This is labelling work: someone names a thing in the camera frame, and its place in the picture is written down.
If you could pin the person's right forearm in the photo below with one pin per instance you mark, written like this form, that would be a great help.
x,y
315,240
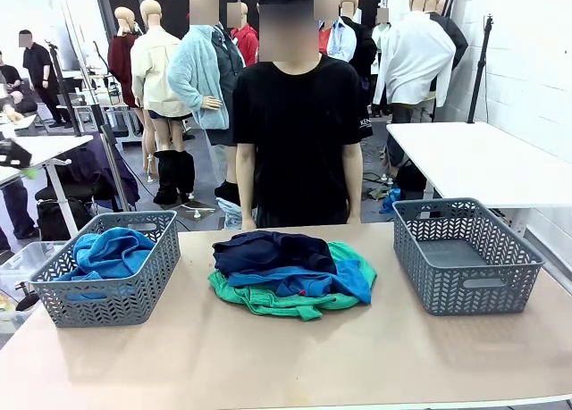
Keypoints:
x,y
246,191

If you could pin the black round object with knob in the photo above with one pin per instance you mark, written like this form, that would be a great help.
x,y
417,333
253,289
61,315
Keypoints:
x,y
27,302

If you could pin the black bag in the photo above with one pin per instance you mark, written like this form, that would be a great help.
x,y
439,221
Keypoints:
x,y
58,218

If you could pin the small mannequin in pale top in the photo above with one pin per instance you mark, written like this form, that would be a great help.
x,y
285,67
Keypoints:
x,y
380,35

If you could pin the blue cloth on floor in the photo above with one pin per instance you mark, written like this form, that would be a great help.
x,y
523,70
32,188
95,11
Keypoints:
x,y
389,202

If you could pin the black tall boot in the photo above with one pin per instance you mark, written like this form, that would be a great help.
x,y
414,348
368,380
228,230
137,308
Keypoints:
x,y
187,173
165,178

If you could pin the mannequin in cream jacket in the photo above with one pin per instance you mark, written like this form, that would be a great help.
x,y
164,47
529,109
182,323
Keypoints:
x,y
152,70

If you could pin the navy blue shorts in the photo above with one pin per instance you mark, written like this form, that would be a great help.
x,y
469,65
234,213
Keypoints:
x,y
268,249

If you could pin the person's left forearm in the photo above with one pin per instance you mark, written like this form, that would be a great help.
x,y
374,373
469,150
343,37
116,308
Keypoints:
x,y
353,186

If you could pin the large white table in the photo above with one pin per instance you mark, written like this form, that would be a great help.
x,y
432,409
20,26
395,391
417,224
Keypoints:
x,y
482,160

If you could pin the white table with white leg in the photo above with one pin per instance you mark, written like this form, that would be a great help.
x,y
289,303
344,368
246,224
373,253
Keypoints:
x,y
53,146

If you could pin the navy cloth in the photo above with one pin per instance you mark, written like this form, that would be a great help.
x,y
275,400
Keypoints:
x,y
89,164

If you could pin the black light stand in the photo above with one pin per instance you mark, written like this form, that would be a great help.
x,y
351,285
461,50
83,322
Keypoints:
x,y
480,70

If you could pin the mannequin in black jacket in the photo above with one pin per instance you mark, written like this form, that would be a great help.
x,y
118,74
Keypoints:
x,y
456,39
364,57

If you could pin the mannequin in dark red top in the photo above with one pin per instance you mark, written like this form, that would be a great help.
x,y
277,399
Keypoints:
x,y
120,61

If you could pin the person in blue jeans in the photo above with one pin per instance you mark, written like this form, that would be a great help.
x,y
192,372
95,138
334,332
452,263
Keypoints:
x,y
18,209

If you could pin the clear plastic bin with items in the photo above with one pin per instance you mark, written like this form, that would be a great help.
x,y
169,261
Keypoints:
x,y
9,323

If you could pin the bright blue shirt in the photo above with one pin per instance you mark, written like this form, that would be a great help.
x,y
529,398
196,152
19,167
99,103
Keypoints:
x,y
111,253

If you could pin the person in black t-shirt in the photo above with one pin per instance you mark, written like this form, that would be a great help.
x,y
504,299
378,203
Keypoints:
x,y
299,128

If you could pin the mannequin in light blue fleece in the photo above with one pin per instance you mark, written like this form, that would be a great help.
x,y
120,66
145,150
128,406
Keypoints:
x,y
192,70

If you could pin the grey herringbone basket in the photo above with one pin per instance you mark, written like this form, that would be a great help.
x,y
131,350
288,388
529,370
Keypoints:
x,y
111,312
469,298

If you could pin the mannequin in red and blue shirts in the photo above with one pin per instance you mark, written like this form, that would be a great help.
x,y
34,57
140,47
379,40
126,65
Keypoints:
x,y
342,41

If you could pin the mannequin in white shirt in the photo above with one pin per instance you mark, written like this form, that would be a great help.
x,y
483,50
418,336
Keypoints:
x,y
415,57

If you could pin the blue shirt with red mark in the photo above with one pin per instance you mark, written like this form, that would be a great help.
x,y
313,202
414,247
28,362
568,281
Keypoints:
x,y
353,280

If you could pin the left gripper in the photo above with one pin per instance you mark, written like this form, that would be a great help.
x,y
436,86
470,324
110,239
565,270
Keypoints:
x,y
13,155

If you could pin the mannequin in red polo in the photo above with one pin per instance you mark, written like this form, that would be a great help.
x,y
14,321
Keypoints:
x,y
248,44

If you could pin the bystander in black t-shirt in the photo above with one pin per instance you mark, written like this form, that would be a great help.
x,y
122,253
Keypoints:
x,y
11,77
38,66

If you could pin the person's left hand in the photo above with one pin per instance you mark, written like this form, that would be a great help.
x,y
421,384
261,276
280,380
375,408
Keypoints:
x,y
354,219

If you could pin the empty clear plastic bin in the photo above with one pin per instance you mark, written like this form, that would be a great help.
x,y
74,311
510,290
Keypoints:
x,y
27,260

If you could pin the person's right hand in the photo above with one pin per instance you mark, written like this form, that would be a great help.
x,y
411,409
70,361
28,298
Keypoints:
x,y
249,223

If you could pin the black tripod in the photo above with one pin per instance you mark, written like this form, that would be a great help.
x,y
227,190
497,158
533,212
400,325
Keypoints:
x,y
62,84

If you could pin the light denim garment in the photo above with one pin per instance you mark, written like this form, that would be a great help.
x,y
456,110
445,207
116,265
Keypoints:
x,y
230,213

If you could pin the white metal workbench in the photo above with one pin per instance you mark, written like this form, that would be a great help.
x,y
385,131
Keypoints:
x,y
127,128

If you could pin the mannequin base plate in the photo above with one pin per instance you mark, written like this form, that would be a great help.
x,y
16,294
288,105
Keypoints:
x,y
192,211

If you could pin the metal stand with pole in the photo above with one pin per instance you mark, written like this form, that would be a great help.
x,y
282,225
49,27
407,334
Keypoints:
x,y
114,169

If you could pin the green garment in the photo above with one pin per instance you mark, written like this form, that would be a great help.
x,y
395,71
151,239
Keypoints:
x,y
277,307

